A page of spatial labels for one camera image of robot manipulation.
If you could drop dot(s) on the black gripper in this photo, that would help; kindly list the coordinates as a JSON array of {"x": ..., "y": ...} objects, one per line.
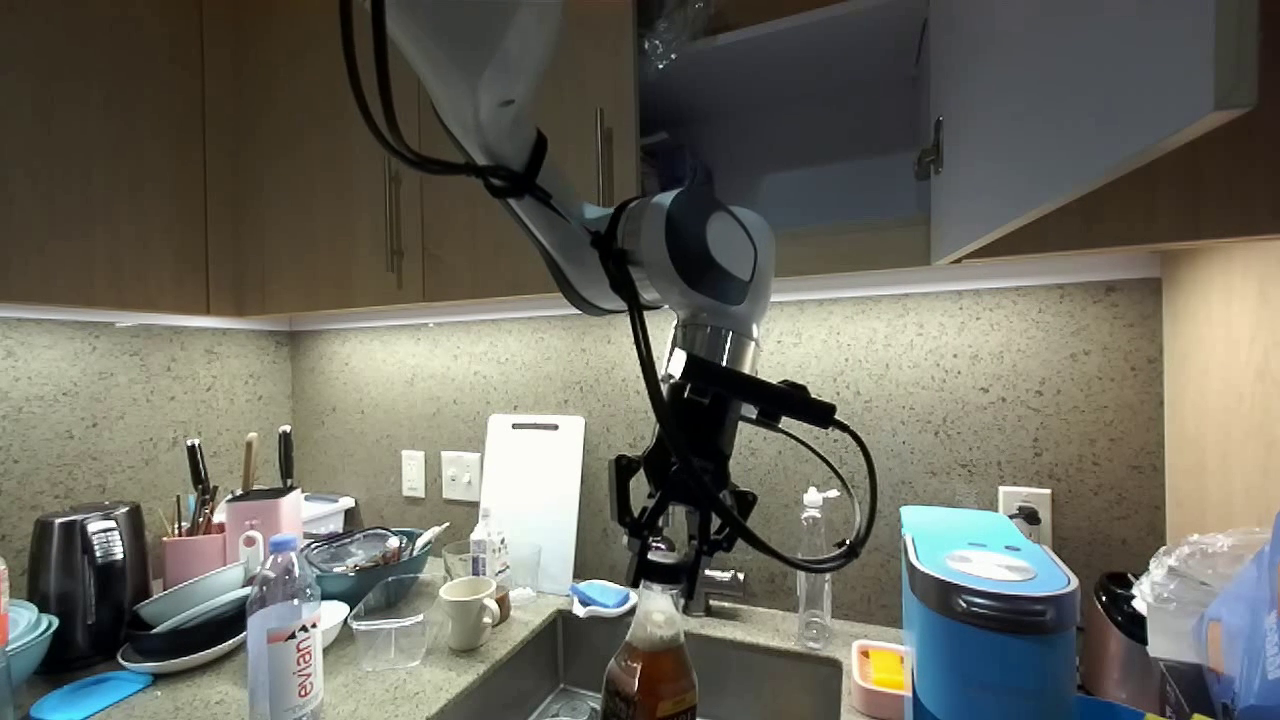
[{"x": 703, "y": 452}]

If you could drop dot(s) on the brown bottle with white cap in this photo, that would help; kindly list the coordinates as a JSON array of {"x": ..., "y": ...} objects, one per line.
[{"x": 650, "y": 681}]

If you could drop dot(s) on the clear spray bottle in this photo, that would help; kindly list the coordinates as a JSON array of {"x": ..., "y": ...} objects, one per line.
[{"x": 812, "y": 604}]

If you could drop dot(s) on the small clear white-capped bottle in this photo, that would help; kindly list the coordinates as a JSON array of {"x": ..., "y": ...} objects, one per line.
[{"x": 485, "y": 553}]

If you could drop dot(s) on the under-cabinet light strip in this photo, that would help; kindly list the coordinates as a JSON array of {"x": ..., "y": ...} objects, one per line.
[{"x": 402, "y": 313}]

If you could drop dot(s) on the wood cabinet door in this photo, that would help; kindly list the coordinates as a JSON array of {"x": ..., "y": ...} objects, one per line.
[
  {"x": 266, "y": 162},
  {"x": 94, "y": 162},
  {"x": 453, "y": 254}
]

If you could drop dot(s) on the water bottle with blue cap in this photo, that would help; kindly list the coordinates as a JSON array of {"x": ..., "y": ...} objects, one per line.
[{"x": 285, "y": 642}]

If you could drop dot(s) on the dark cabinet door hinge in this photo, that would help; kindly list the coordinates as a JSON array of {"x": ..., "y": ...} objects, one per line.
[{"x": 929, "y": 148}]

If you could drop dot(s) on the grey open cabinet door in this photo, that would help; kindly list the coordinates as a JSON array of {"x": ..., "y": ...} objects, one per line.
[{"x": 1065, "y": 107}]

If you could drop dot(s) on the white sponge dish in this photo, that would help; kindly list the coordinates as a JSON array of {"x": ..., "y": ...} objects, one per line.
[{"x": 595, "y": 613}]

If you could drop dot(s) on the white cutting board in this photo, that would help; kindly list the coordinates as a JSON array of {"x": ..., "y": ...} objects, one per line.
[{"x": 535, "y": 493}]

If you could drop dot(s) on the stainless steel sink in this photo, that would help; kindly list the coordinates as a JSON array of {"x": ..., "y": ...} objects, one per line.
[{"x": 774, "y": 681}]

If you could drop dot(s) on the cream ceramic mug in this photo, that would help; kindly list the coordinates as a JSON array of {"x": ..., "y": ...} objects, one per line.
[{"x": 465, "y": 617}]

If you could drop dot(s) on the flat yellow sponge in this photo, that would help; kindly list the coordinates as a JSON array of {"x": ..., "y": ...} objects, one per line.
[{"x": 890, "y": 667}]

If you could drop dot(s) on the pink sponge tray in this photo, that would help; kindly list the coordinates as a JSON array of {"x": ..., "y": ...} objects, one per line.
[{"x": 873, "y": 700}]

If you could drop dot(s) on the teal dish bin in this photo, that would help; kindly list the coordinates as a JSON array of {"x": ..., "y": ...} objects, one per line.
[{"x": 385, "y": 576}]

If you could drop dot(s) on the clear food container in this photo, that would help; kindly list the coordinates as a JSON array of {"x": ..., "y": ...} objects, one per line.
[{"x": 389, "y": 642}]

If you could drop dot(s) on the blue coffee maker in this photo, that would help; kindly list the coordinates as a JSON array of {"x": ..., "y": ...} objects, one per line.
[{"x": 985, "y": 626}]

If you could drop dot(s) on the black food container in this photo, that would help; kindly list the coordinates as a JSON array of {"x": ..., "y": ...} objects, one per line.
[{"x": 352, "y": 548}]

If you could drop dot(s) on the white outlet with plug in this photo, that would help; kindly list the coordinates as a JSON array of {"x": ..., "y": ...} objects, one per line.
[{"x": 1027, "y": 515}]

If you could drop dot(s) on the white plastic box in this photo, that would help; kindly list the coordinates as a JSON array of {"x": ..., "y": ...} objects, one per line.
[{"x": 324, "y": 511}]

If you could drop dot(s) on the pink knife block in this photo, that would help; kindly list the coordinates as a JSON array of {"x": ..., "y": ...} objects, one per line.
[{"x": 266, "y": 520}]

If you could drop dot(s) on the pink utensil cup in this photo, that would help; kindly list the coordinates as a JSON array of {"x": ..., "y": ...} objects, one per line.
[{"x": 194, "y": 553}]

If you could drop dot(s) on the grey bowl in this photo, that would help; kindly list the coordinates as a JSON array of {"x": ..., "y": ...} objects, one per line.
[{"x": 194, "y": 596}]

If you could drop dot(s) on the black plate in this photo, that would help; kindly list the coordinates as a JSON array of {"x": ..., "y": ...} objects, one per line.
[{"x": 185, "y": 639}]

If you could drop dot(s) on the clear plastic bag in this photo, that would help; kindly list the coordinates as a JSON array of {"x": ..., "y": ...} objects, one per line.
[{"x": 1192, "y": 586}]

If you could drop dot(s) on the blue printed bag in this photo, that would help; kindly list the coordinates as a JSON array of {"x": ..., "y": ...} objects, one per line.
[{"x": 1244, "y": 642}]

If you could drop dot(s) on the black toaster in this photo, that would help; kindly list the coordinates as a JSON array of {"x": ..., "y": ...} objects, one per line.
[{"x": 86, "y": 574}]

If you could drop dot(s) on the blue plastic lid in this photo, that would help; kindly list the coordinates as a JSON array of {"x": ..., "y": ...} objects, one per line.
[{"x": 86, "y": 699}]

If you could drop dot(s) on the teal bowl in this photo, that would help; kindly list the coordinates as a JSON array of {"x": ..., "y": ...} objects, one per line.
[{"x": 27, "y": 642}]

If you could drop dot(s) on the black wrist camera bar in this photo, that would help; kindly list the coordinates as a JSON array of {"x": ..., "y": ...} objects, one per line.
[{"x": 774, "y": 397}]

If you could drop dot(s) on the white light switch plate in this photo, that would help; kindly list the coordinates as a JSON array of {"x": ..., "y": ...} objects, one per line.
[{"x": 463, "y": 478}]

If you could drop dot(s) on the white duplex wall outlet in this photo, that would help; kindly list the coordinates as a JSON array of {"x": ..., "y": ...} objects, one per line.
[{"x": 413, "y": 474}]

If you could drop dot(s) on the wood wall cabinet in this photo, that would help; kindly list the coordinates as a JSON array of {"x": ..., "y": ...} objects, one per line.
[{"x": 1173, "y": 175}]

